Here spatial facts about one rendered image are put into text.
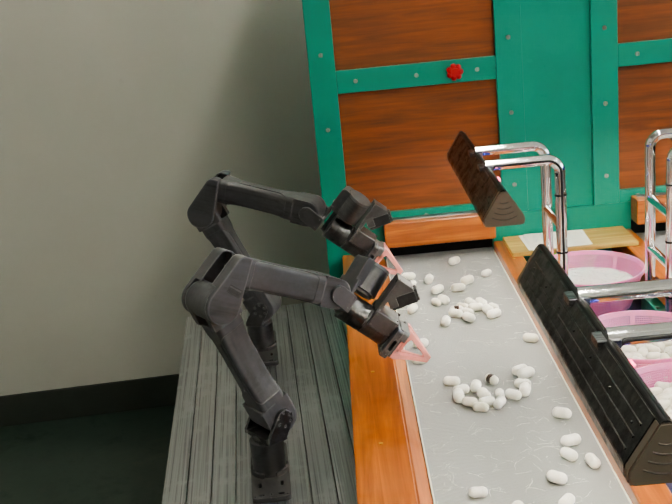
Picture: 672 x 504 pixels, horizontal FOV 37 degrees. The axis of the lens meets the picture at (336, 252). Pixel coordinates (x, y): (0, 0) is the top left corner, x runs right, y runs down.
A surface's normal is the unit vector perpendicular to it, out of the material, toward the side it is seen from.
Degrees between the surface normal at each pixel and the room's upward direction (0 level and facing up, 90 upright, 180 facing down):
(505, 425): 0
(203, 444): 0
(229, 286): 90
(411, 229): 90
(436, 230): 90
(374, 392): 0
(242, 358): 91
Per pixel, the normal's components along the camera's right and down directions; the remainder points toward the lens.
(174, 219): 0.09, 0.29
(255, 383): 0.55, 0.18
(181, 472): -0.10, -0.95
